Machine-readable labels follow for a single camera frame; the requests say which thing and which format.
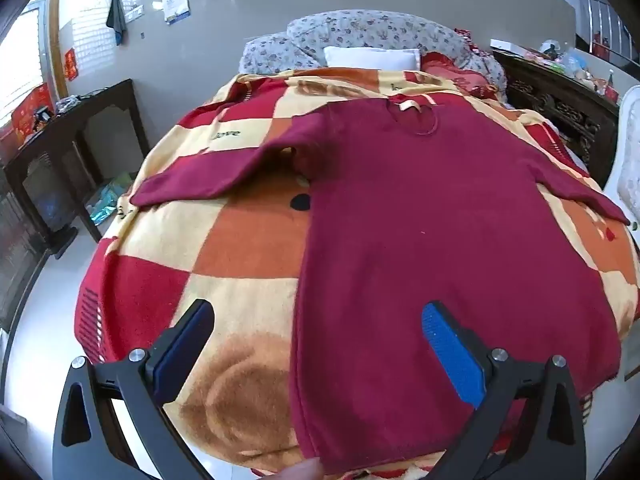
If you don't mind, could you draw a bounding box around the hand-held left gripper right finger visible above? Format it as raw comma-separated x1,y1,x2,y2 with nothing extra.
421,301,587,480

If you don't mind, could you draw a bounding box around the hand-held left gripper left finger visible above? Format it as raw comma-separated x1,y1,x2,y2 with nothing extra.
52,299,216,480

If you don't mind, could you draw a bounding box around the dark red sweater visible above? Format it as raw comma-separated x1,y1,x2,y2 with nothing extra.
131,96,632,476

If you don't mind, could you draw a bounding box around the person's left hand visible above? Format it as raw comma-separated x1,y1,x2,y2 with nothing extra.
279,457,324,480

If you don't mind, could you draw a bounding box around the checkered printed blanket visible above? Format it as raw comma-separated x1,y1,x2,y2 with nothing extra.
74,67,640,480

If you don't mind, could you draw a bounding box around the green plastic bag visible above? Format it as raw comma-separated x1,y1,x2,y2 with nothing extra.
85,172,135,226

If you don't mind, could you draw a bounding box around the dark wooden side table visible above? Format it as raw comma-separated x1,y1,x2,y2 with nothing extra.
2,78,151,261

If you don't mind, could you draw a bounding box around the white chair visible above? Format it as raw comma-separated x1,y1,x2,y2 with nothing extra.
602,85,640,226

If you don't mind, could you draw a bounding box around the carved dark wooden dresser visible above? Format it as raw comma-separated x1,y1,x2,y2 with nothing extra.
492,49,621,186

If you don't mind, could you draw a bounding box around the red pillow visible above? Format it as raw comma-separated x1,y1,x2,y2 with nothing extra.
420,52,506,103

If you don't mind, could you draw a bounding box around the red box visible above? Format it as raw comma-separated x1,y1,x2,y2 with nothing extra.
11,82,55,148

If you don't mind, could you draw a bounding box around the white pillow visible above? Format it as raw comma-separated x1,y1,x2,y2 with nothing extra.
323,46,422,71

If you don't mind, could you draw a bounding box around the clutter of bottles and bags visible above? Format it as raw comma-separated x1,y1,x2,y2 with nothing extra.
520,40,621,103

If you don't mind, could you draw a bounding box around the small floral quilt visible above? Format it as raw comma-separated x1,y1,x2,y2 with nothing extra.
239,35,326,75

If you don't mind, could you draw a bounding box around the window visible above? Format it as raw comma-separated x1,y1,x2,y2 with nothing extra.
0,0,63,126

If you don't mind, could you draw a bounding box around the large floral quilt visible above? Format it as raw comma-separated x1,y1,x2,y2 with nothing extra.
286,8,508,106

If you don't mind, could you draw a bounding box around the dark hanging cloth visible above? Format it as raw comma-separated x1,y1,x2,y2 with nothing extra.
106,0,127,45

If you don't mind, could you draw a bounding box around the metal rack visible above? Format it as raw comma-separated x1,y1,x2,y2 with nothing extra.
575,0,640,68

